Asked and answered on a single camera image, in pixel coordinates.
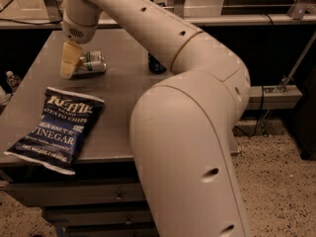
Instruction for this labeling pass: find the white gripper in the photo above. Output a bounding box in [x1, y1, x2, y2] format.
[60, 12, 99, 79]

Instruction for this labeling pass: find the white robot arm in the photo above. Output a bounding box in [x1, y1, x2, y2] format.
[63, 0, 252, 237]

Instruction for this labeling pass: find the blue pepsi can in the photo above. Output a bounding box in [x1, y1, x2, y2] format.
[148, 53, 167, 74]

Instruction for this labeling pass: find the blue kettle chips bag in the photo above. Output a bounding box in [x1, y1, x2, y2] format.
[4, 87, 105, 176]

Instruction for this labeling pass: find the grey drawer cabinet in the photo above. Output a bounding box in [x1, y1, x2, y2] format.
[0, 30, 171, 237]

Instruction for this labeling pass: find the metal frame rail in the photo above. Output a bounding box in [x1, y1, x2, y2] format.
[0, 0, 315, 29]

